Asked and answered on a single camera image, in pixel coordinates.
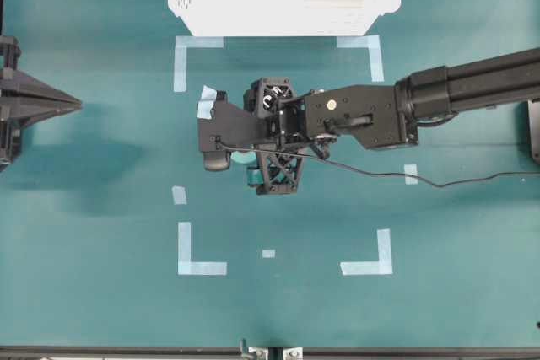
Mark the teal tape roll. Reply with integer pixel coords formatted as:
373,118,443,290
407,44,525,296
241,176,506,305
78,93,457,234
231,151,264,187

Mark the top right tape corner marker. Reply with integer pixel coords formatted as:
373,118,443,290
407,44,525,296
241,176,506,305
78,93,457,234
336,35,386,83

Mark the bottom right tape corner marker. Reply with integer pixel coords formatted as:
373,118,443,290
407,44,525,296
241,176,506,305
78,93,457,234
340,229,393,277

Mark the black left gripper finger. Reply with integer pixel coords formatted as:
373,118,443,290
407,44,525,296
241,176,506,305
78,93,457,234
1,67,83,108
1,105,82,128

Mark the small center tape square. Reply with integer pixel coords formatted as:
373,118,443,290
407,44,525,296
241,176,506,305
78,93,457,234
262,249,276,259

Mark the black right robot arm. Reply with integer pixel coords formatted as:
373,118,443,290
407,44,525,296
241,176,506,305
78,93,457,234
244,48,539,195

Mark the top left tape corner marker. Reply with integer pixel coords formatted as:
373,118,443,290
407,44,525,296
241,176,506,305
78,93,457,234
173,35,224,93

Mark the small left tape strip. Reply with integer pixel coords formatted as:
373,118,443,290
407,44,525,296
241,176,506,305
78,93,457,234
171,185,187,205

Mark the tape corner marker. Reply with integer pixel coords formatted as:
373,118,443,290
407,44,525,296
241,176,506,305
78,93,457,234
336,35,386,83
173,35,224,93
176,221,228,277
340,229,393,277

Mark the black aluminium table rail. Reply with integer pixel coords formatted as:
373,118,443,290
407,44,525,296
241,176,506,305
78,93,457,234
1,346,539,359

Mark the small tape strip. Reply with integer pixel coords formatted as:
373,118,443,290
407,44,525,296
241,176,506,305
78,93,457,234
403,164,419,185
171,185,187,205

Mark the small right tape strip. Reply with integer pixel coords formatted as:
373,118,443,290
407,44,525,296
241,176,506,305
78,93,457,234
403,164,419,185

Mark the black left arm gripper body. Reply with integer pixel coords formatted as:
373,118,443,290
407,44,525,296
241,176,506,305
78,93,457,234
1,35,21,166

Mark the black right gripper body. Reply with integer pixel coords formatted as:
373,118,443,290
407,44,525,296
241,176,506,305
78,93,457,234
243,77,311,196

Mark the black camera cable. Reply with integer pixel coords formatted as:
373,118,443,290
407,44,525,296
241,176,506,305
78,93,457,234
214,136,540,188

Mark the bottom left tape corner marker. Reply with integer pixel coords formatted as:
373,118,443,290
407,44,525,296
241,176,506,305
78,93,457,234
176,221,228,277

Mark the metal table clamp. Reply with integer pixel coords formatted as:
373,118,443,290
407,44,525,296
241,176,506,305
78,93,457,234
240,338,304,360

